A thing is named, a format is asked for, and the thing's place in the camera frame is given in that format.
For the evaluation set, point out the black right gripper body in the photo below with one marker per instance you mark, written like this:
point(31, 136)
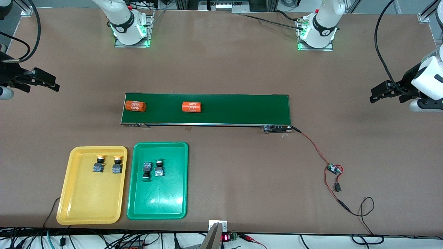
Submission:
point(10, 74)

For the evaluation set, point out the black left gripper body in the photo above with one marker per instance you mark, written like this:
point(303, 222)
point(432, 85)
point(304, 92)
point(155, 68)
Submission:
point(409, 79)

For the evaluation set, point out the orange cylinder white print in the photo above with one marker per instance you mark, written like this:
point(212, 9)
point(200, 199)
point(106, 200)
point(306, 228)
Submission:
point(191, 107)
point(135, 105)

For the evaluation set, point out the yellow mushroom push button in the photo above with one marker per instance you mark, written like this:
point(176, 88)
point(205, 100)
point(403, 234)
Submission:
point(117, 168)
point(98, 167)

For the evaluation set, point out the green mushroom push button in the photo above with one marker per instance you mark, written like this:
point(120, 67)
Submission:
point(147, 167)
point(159, 170)

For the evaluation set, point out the small green circuit board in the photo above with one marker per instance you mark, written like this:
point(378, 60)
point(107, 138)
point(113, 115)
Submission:
point(334, 168)

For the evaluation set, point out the small black plug connector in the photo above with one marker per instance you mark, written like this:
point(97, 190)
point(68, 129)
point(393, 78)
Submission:
point(337, 187)

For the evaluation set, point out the yellow plastic tray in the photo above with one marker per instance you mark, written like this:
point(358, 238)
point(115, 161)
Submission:
point(86, 200)

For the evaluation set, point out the green belt conveyor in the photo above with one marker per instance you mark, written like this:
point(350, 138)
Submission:
point(225, 109)

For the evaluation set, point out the green plastic tray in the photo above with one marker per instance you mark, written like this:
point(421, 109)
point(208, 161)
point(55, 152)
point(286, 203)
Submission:
point(166, 197)

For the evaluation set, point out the white equipment box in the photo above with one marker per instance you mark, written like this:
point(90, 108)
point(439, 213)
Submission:
point(223, 5)

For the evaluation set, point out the red clip lead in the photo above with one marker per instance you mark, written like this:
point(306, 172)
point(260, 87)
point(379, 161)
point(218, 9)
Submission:
point(247, 238)

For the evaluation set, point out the red LED display module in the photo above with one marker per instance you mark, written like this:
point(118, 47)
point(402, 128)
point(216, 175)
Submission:
point(226, 237)

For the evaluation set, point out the aluminium frame profile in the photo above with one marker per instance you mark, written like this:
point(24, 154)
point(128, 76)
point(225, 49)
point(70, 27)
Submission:
point(427, 14)
point(27, 12)

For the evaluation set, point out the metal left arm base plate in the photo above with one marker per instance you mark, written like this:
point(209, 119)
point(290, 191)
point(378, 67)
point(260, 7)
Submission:
point(315, 49)

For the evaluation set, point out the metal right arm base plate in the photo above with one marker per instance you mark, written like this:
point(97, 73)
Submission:
point(131, 45)

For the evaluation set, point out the small metal bracket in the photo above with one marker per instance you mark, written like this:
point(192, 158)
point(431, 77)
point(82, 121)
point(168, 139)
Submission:
point(211, 223)

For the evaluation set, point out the grey camera mount bar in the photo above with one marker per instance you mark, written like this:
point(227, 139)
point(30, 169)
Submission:
point(210, 240)

